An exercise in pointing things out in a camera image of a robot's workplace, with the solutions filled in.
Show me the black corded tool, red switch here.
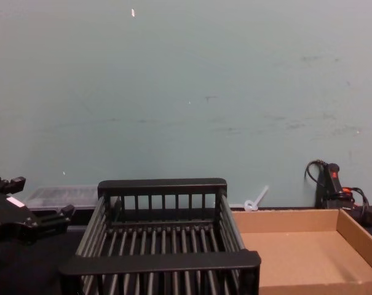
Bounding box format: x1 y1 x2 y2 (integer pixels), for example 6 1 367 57
304 159 372 237

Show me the plain pale wall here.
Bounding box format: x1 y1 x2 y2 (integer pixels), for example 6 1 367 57
0 0 372 213

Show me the black rack with steel bars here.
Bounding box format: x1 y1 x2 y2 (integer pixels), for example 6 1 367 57
58 177 263 295

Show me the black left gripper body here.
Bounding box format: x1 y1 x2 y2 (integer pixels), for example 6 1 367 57
0 187 41 246

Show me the shallow brown cardboard tray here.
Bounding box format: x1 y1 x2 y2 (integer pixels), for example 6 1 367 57
231 208 372 295

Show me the clear plastic case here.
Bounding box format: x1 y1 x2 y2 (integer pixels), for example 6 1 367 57
22 185 100 213

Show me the small white three-armed plastic piece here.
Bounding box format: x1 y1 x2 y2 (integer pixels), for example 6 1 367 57
243 184 270 213

